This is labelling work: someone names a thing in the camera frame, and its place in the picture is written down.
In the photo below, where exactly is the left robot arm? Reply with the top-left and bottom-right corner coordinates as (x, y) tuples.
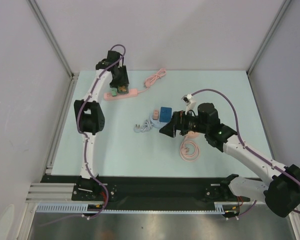
(71, 44), (129, 201)

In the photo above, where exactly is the pink long power strip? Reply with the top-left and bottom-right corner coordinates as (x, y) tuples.
(103, 68), (167, 102)

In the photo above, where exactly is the light blue round power strip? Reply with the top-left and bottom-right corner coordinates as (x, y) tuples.
(133, 117), (167, 133)

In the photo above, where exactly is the light green USB charger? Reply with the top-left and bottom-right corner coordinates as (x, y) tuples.
(110, 88), (117, 97)

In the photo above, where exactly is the white cable duct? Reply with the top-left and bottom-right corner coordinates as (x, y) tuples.
(36, 202), (108, 213)

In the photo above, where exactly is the pink cube adapter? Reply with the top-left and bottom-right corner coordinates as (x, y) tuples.
(152, 109), (160, 121)

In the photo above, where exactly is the dark green cube socket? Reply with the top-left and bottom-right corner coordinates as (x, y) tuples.
(117, 85), (129, 95)

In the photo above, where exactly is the blue cube socket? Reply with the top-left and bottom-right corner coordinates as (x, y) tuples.
(159, 106), (172, 123)

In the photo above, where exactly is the pink round power strip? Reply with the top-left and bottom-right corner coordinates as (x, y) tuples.
(179, 131), (201, 163)

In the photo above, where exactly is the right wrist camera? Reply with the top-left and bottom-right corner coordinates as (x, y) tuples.
(181, 94), (197, 114)

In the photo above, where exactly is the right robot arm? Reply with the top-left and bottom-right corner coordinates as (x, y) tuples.
(159, 94), (300, 218)

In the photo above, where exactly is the aluminium frame rail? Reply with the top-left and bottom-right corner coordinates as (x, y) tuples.
(24, 183), (297, 206)

